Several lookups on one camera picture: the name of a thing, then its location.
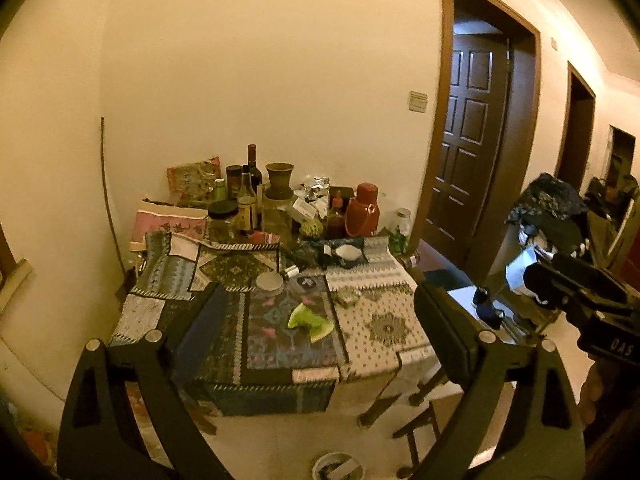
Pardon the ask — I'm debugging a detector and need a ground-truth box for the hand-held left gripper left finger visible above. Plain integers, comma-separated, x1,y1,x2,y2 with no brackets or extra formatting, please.
56,281,236,480

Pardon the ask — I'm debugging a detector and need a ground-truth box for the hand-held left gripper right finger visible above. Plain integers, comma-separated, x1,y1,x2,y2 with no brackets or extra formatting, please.
410,280,586,480

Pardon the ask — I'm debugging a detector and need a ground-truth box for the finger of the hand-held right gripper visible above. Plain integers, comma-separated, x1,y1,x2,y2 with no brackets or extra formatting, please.
523,261,566,308

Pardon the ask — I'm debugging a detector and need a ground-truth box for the green cloth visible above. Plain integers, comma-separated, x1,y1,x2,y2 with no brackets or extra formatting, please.
287,302,326,331

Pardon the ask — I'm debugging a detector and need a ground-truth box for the round trash can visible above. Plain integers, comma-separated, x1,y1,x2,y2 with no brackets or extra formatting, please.
312,452,368,480

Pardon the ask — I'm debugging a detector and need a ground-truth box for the person's right hand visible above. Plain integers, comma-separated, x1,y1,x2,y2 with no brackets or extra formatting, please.
580,347,640,441

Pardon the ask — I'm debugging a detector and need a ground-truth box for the white plastic bag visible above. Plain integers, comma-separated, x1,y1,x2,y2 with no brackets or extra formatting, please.
505,250,538,292

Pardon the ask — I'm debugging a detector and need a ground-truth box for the dark shoe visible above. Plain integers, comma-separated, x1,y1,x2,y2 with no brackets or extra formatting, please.
472,285,506,328

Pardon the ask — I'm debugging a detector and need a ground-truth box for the patchwork tablecloth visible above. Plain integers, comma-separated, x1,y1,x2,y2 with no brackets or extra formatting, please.
107,232,443,418

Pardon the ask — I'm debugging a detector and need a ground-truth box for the white round lid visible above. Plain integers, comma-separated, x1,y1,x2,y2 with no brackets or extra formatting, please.
256,272,287,295

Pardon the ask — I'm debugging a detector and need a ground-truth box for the glass jar with plant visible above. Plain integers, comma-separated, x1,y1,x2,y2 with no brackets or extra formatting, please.
389,208,413,256

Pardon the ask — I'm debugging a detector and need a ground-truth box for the glass jar with black lid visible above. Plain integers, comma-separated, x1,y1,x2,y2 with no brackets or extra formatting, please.
207,200,240,241

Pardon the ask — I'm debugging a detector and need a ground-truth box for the pink cloth bag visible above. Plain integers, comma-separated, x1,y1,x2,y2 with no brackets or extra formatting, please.
131,200,208,251

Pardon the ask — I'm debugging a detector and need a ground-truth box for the white bowl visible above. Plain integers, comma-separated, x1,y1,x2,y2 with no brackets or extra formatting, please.
320,244,363,268

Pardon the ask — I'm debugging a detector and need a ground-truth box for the clear liquor bottle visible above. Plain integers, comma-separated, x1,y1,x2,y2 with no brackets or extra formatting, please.
236,165,257,233

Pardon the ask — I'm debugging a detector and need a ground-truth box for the large glass jar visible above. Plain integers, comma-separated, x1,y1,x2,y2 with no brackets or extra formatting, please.
262,197,296,246

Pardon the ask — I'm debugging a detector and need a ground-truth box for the red thermos flask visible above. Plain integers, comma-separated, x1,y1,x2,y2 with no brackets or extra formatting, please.
344,183,381,238

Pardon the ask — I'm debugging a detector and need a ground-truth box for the printed flat package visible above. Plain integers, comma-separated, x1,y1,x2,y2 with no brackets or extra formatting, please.
166,156,222,206

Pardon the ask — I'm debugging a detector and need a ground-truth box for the red sauce bottle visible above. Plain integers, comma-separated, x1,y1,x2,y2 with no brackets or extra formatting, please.
327,195,347,237

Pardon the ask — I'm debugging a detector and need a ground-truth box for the brown ceramic vase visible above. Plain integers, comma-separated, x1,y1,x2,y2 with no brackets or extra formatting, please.
265,162,295,201

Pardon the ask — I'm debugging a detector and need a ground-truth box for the thin wooden stick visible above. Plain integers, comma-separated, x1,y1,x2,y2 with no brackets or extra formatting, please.
100,117,126,276

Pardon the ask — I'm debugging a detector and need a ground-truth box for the brown panel door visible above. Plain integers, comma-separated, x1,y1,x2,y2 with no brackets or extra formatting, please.
425,35,513,256

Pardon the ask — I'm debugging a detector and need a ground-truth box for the dark wine bottle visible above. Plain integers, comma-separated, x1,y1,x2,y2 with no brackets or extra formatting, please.
245,144,263,231

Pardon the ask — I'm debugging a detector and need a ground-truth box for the crumpled foil packet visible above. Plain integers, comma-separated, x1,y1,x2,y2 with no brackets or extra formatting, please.
297,174,333,201

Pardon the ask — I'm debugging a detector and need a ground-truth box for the narrow brown door frame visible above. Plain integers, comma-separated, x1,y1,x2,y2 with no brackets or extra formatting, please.
554,61,597,191

